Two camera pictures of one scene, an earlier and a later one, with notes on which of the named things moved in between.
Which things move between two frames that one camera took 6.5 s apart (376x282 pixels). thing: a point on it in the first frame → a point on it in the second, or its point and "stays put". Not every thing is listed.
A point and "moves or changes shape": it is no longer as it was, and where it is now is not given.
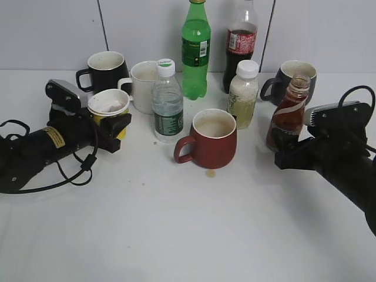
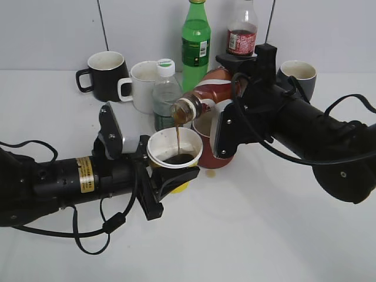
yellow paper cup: [108, 103] → [176, 147]
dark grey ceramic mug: [275, 89] stays put
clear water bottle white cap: [167, 103] stays put
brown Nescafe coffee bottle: [287, 121] moves or changes shape
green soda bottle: [196, 42] stays put
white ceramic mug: [143, 76] stays put
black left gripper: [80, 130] → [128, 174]
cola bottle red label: [241, 39] stays put
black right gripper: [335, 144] → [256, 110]
